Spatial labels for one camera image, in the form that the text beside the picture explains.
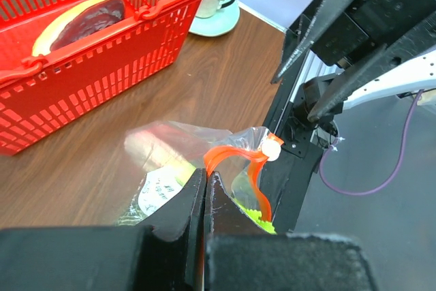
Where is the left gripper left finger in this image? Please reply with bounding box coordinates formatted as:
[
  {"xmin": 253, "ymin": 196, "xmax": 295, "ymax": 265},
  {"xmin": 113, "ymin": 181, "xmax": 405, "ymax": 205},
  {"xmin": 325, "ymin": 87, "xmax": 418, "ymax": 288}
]
[{"xmin": 1, "ymin": 169, "xmax": 206, "ymax": 290}]

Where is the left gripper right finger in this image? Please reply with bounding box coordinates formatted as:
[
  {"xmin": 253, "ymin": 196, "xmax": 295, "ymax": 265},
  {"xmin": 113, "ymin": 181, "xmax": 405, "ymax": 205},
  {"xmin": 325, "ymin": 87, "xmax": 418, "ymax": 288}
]
[{"xmin": 204, "ymin": 172, "xmax": 378, "ymax": 290}]

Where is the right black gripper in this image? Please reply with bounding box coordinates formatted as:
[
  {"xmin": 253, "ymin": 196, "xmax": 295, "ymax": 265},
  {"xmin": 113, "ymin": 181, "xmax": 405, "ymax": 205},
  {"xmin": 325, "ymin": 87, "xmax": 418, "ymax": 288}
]
[{"xmin": 271, "ymin": 0, "xmax": 435, "ymax": 121}]

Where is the green toy vegetable stick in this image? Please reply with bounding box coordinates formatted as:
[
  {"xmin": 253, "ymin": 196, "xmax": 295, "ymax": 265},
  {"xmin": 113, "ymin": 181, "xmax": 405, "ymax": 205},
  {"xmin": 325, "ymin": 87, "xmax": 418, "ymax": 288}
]
[{"xmin": 168, "ymin": 162, "xmax": 276, "ymax": 234}]

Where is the clear orange zip top bag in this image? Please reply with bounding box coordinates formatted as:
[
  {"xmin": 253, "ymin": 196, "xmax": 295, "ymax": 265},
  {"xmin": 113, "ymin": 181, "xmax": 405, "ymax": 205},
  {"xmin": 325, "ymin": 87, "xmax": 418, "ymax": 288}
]
[{"xmin": 123, "ymin": 121, "xmax": 284, "ymax": 223}]

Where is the green toy melon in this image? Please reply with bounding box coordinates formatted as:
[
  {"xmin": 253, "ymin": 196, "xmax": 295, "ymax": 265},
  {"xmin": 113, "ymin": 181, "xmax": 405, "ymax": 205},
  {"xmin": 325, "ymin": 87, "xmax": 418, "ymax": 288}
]
[{"xmin": 115, "ymin": 202, "xmax": 148, "ymax": 226}]

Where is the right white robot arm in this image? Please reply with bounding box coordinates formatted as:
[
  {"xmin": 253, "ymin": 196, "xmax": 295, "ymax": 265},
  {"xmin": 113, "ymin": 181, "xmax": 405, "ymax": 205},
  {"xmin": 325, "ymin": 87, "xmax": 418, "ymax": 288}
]
[{"xmin": 265, "ymin": 0, "xmax": 435, "ymax": 131}]

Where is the mint green saucer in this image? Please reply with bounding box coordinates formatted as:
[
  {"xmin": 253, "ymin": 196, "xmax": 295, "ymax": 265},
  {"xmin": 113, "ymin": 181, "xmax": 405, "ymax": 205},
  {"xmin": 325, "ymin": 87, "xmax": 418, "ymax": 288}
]
[{"xmin": 189, "ymin": 1, "xmax": 240, "ymax": 37}]

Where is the red plastic shopping basket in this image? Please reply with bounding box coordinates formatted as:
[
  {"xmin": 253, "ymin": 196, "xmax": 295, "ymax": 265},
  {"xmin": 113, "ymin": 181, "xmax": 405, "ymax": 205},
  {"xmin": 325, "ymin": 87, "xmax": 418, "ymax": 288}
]
[{"xmin": 1, "ymin": 0, "xmax": 201, "ymax": 155}]

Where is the toy steak slice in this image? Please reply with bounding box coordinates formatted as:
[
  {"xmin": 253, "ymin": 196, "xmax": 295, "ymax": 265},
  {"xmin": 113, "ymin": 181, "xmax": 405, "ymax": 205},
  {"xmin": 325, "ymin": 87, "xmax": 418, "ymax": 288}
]
[{"xmin": 31, "ymin": 0, "xmax": 125, "ymax": 57}]

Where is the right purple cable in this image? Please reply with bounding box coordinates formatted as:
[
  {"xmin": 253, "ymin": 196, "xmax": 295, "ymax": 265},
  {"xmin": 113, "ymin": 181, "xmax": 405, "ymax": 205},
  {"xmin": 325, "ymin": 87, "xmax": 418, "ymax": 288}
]
[{"xmin": 319, "ymin": 89, "xmax": 425, "ymax": 196}]

